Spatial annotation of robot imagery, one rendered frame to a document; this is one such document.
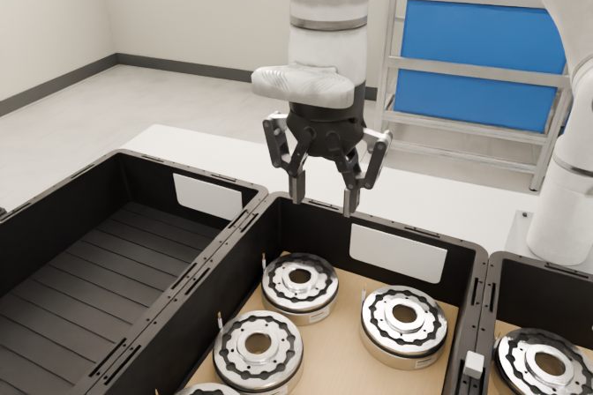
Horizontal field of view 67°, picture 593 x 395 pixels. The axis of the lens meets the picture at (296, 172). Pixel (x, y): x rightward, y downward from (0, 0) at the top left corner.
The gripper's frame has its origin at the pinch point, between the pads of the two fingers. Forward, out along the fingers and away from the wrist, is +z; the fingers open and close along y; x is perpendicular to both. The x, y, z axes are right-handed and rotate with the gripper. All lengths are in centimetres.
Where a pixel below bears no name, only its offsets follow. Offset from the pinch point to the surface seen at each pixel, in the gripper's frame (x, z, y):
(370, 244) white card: -7.1, 11.5, -4.2
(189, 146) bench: -48, 30, 58
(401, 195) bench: -49, 31, -1
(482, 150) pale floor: -217, 101, -18
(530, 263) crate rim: -7.5, 7.9, -23.3
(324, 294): 0.7, 14.8, -0.7
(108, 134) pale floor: -141, 99, 199
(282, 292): 2.9, 14.4, 4.2
